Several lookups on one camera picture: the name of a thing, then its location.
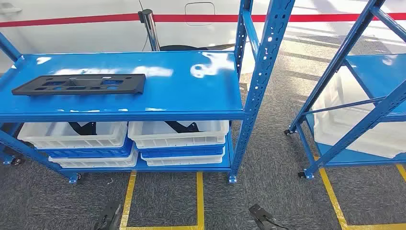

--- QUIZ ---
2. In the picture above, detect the blue metal shelf rack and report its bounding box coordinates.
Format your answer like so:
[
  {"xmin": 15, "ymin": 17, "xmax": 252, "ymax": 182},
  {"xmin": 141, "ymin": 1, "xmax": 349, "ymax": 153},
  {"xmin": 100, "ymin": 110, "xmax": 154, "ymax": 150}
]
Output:
[
  {"xmin": 283, "ymin": 0, "xmax": 406, "ymax": 181},
  {"xmin": 0, "ymin": 0, "xmax": 295, "ymax": 185}
]

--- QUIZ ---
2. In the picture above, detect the white car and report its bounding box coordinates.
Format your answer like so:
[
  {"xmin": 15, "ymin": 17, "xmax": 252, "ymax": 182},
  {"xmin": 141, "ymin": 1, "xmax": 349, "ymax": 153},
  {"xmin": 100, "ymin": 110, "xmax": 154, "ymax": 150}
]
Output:
[{"xmin": 0, "ymin": 0, "xmax": 375, "ymax": 75}]

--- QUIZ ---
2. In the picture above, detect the yellow floor tape outline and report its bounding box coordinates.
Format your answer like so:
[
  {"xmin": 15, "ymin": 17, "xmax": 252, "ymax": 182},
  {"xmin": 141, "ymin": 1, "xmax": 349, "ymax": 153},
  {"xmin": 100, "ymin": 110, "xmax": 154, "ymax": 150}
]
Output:
[
  {"xmin": 120, "ymin": 171, "xmax": 204, "ymax": 230},
  {"xmin": 314, "ymin": 155, "xmax": 406, "ymax": 230}
]

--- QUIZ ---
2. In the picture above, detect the black plastic perforated panel part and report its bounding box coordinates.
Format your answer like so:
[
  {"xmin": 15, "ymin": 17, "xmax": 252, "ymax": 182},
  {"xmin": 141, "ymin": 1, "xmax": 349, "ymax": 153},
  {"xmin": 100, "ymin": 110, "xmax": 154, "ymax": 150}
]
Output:
[{"xmin": 11, "ymin": 74, "xmax": 147, "ymax": 96}]

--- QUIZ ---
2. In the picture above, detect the chrome stanchion post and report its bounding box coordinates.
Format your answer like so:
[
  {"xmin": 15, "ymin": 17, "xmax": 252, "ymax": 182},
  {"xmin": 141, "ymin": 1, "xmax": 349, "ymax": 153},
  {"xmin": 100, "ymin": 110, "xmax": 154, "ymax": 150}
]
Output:
[{"xmin": 138, "ymin": 9, "xmax": 161, "ymax": 51}]

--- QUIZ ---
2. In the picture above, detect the red barrier belt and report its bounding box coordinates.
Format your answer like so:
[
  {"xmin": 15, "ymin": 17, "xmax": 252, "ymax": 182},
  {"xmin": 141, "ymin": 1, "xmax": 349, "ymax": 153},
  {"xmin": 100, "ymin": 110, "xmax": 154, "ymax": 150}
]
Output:
[{"xmin": 0, "ymin": 12, "xmax": 406, "ymax": 28}]

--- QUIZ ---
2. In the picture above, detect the large white plastic bin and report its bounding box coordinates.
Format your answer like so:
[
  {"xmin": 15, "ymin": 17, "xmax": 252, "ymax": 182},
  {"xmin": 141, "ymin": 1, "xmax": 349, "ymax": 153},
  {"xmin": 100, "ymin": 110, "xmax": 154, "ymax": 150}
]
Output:
[{"xmin": 312, "ymin": 67, "xmax": 406, "ymax": 160}]

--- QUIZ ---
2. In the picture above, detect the black part inside crate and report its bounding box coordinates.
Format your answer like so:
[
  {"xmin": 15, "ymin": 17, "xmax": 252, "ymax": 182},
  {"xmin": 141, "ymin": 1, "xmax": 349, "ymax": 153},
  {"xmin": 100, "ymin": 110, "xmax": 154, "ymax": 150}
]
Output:
[
  {"xmin": 165, "ymin": 121, "xmax": 201, "ymax": 133},
  {"xmin": 68, "ymin": 122, "xmax": 97, "ymax": 136}
]

